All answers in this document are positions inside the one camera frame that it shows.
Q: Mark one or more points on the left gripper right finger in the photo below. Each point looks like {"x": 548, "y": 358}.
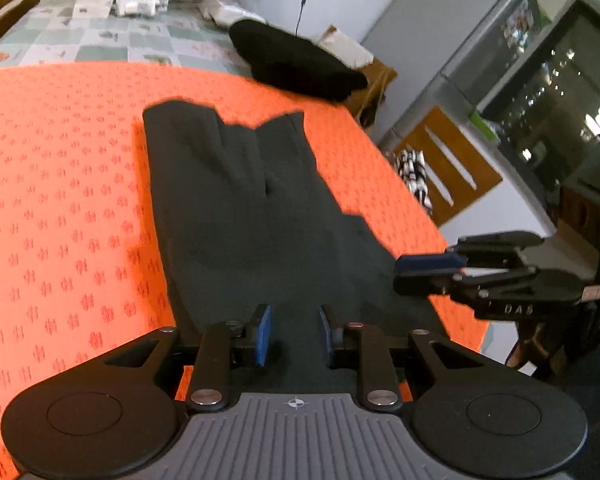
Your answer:
{"x": 363, "y": 348}

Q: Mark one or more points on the grey refrigerator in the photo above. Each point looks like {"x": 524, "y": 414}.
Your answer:
{"x": 446, "y": 52}

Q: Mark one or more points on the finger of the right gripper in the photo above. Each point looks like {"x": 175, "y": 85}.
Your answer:
{"x": 423, "y": 284}
{"x": 430, "y": 262}

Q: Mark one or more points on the cardboard box with paper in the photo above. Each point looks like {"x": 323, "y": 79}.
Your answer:
{"x": 362, "y": 104}

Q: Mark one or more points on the checkered tablecloth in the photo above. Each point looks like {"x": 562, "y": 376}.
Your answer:
{"x": 50, "y": 34}

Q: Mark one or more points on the orange patterned table mat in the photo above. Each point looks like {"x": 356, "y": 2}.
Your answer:
{"x": 80, "y": 272}

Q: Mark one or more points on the black long-sleeve shirt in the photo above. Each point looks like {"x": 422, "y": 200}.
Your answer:
{"x": 244, "y": 218}

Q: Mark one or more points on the dark night window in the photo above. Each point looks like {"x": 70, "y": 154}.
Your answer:
{"x": 547, "y": 114}

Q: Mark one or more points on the right side wooden chair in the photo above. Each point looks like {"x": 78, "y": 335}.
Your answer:
{"x": 457, "y": 173}

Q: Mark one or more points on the white power strip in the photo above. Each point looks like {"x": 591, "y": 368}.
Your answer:
{"x": 148, "y": 8}

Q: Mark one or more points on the folded black garment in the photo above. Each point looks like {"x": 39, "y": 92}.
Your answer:
{"x": 295, "y": 64}

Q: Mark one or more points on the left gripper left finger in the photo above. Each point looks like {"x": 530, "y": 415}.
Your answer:
{"x": 226, "y": 347}

